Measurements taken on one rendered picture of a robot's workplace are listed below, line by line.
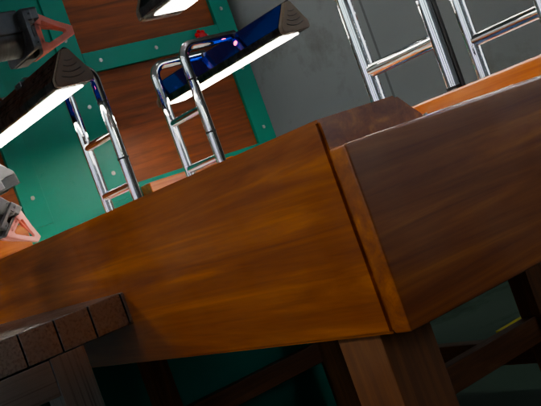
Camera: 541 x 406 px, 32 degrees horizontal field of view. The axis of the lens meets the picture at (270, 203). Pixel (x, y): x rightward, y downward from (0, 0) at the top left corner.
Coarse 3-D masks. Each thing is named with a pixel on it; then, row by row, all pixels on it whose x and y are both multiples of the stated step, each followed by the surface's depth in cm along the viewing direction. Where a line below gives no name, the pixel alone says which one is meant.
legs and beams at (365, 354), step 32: (512, 288) 219; (320, 352) 186; (352, 352) 83; (384, 352) 80; (416, 352) 82; (448, 352) 244; (480, 352) 204; (512, 352) 209; (160, 384) 250; (256, 384) 268; (352, 384) 182; (384, 384) 81; (416, 384) 81; (448, 384) 83
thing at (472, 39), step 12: (456, 0) 153; (540, 0) 141; (456, 12) 154; (468, 12) 153; (528, 12) 143; (540, 12) 141; (468, 24) 153; (504, 24) 147; (516, 24) 146; (468, 36) 153; (480, 36) 152; (492, 36) 150; (468, 48) 154; (480, 48) 153; (480, 60) 153; (480, 72) 154
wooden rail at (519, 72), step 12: (528, 60) 110; (540, 60) 108; (504, 72) 113; (516, 72) 111; (528, 72) 110; (540, 72) 109; (468, 84) 118; (480, 84) 116; (492, 84) 115; (504, 84) 113; (444, 96) 121; (456, 96) 119; (468, 96) 118; (420, 108) 125; (432, 108) 123
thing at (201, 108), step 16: (224, 32) 228; (192, 48) 222; (160, 64) 233; (176, 64) 237; (160, 80) 233; (192, 80) 220; (160, 96) 232; (192, 96) 221; (192, 112) 223; (208, 112) 220; (176, 128) 232; (208, 128) 220; (176, 144) 233; (208, 160) 224
